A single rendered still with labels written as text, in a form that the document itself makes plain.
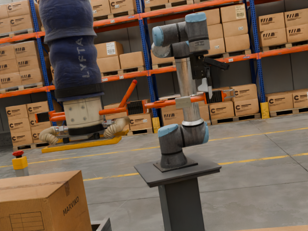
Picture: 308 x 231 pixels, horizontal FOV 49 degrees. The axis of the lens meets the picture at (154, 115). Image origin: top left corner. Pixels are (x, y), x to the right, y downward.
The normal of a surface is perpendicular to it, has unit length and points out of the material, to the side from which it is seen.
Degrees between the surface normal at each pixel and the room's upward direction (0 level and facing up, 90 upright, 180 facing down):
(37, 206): 90
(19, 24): 89
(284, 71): 90
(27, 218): 90
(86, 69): 74
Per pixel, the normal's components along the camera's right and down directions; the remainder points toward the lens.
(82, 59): 0.52, 0.33
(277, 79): -0.11, 0.12
